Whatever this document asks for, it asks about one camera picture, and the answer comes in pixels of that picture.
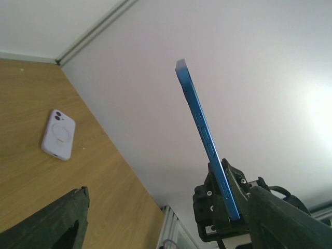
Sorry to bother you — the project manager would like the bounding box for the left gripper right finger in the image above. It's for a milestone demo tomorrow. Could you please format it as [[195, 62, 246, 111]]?
[[248, 186, 331, 248]]

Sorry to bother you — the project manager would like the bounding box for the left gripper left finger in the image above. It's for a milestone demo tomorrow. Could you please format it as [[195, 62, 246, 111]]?
[[1, 187, 90, 248]]

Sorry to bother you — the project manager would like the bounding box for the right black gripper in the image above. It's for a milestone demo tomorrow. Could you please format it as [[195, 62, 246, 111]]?
[[192, 159, 310, 248]]

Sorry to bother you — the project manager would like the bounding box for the lilac phone case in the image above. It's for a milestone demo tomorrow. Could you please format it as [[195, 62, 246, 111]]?
[[41, 109, 76, 161]]

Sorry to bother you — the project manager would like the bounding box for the blue smartphone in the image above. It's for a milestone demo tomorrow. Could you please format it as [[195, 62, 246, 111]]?
[[175, 59, 240, 220]]

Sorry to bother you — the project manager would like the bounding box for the aluminium front rail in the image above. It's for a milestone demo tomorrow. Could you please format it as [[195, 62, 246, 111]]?
[[156, 205, 199, 249]]

